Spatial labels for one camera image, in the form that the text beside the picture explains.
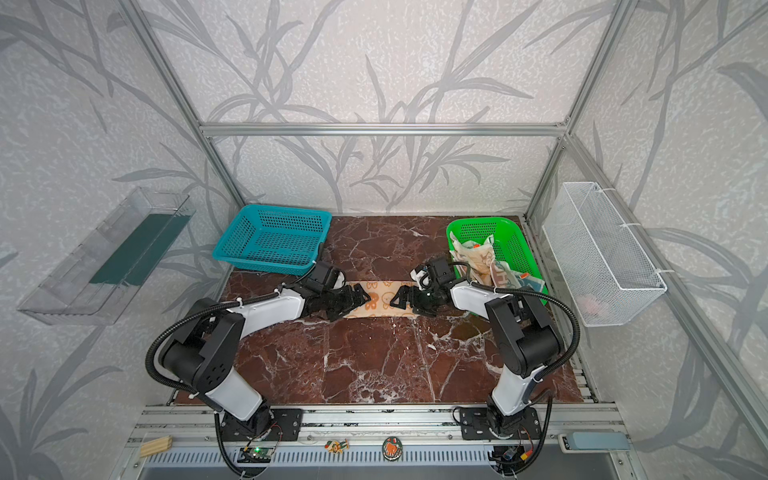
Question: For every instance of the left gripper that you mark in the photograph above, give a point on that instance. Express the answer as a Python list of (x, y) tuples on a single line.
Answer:
[(335, 299)]

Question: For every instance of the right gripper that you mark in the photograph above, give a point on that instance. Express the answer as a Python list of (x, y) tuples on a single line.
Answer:
[(424, 297)]

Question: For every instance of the orange rabbit towel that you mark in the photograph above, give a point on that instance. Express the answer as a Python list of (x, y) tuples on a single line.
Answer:
[(382, 293)]

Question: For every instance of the rabbit lettered towel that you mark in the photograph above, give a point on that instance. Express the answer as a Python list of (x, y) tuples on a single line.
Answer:
[(479, 258)]

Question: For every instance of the teal plastic basket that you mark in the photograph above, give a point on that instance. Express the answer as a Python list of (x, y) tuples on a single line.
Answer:
[(274, 239)]

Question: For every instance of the green plastic basket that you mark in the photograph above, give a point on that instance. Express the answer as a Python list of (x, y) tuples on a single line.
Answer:
[(508, 241)]

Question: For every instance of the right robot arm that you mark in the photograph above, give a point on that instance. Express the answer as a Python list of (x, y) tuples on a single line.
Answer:
[(535, 333)]

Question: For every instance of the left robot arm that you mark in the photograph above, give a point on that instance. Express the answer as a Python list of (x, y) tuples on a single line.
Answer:
[(197, 353)]

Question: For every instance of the teal patterned towel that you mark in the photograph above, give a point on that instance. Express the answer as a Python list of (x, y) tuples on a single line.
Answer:
[(503, 276)]

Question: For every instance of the small orange green trinket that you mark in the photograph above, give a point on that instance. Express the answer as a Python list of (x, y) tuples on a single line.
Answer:
[(337, 447)]

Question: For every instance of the round orange sticker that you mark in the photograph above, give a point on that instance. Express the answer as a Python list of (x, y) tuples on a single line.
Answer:
[(392, 449)]

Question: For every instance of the left green circuit board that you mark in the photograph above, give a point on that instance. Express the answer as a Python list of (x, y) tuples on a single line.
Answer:
[(252, 455)]

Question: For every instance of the wooden block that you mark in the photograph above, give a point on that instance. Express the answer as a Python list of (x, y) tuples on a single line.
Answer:
[(155, 446)]

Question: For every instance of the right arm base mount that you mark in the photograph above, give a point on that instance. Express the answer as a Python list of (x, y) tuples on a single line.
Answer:
[(488, 423)]

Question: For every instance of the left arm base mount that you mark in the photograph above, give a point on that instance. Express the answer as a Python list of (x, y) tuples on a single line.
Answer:
[(267, 424)]

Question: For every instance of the pink object in wire basket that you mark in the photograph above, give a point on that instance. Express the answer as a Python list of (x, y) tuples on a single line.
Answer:
[(590, 305)]

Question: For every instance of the white wire mesh basket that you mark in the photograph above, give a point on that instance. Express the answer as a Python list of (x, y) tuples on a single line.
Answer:
[(598, 253)]

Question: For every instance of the clear acrylic wall shelf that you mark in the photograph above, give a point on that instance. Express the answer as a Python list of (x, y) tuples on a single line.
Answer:
[(98, 280)]

